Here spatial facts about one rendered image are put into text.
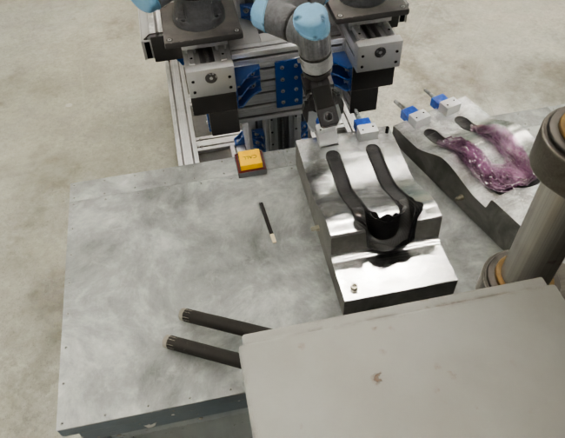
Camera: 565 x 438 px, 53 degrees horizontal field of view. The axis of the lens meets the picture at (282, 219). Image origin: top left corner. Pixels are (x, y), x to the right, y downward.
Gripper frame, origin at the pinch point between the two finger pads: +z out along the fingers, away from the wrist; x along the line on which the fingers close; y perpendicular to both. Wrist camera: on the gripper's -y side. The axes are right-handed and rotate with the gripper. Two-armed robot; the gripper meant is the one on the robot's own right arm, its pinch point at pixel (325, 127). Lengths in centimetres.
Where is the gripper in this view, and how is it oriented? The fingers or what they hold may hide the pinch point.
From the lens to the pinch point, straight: 150.7
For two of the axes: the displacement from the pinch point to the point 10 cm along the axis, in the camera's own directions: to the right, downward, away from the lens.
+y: -2.1, -8.3, 5.2
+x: -9.7, 2.5, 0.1
